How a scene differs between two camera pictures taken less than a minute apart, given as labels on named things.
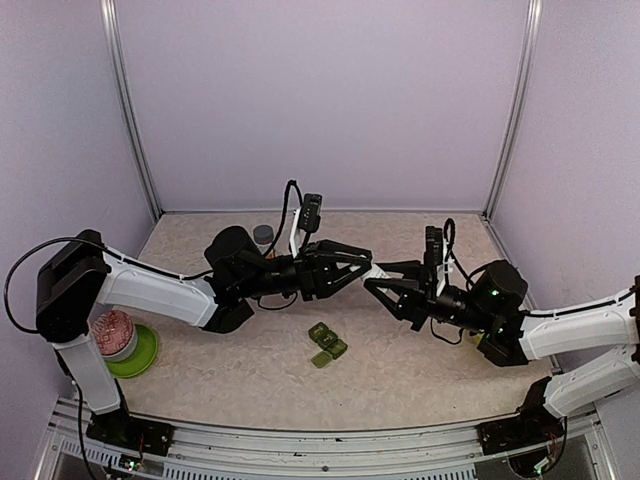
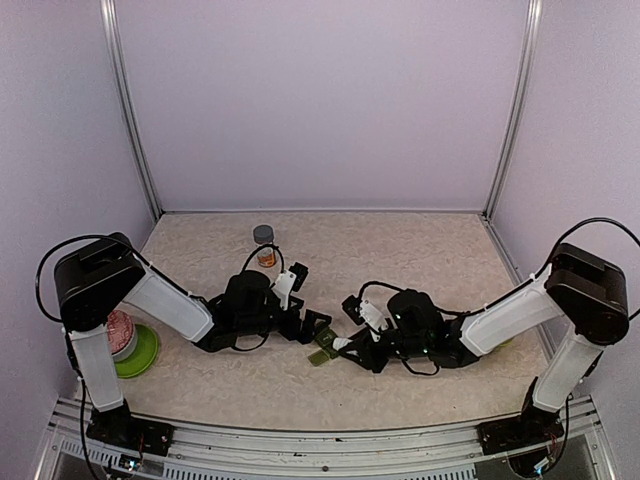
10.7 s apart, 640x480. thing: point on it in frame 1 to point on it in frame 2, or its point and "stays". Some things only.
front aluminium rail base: x=208 y=452 stays
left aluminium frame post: x=109 y=21 stays
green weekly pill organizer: x=328 y=341 stays
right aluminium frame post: x=532 y=38 stays
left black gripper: x=314 y=270 to x=292 y=333
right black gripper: x=417 y=302 to x=366 y=351
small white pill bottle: x=375 y=272 to x=339 y=342
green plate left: x=142 y=358 stays
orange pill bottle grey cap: x=263 y=234 stays
